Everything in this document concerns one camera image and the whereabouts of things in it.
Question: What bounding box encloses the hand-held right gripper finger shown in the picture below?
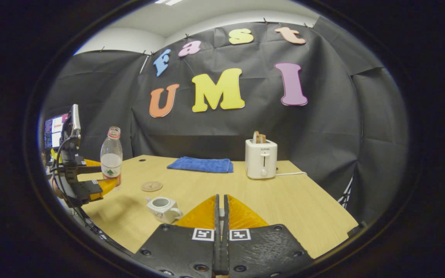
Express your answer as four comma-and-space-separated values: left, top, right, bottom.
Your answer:
131, 194, 222, 278
222, 194, 315, 278

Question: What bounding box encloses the clear plastic water bottle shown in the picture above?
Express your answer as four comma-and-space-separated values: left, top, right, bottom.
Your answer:
100, 126, 123, 190

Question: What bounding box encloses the white ceramic teacup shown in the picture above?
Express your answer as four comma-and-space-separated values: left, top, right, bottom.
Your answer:
146, 196, 183, 224

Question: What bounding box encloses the computer monitor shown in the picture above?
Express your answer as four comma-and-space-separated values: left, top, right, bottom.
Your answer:
44, 113, 69, 149

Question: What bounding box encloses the blue cloth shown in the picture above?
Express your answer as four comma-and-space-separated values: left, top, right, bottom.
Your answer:
167, 156, 234, 173

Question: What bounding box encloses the white toaster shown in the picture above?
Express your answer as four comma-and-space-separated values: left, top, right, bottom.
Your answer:
245, 139, 278, 180

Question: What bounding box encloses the black backdrop cloth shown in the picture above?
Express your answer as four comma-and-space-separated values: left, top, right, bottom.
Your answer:
43, 15, 409, 224

